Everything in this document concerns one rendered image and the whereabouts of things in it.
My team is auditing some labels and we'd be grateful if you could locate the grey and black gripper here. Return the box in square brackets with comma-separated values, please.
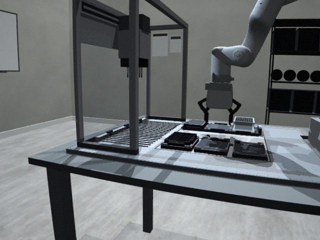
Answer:
[198, 84, 242, 125]

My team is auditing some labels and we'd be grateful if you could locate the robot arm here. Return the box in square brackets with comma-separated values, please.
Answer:
[205, 0, 297, 91]

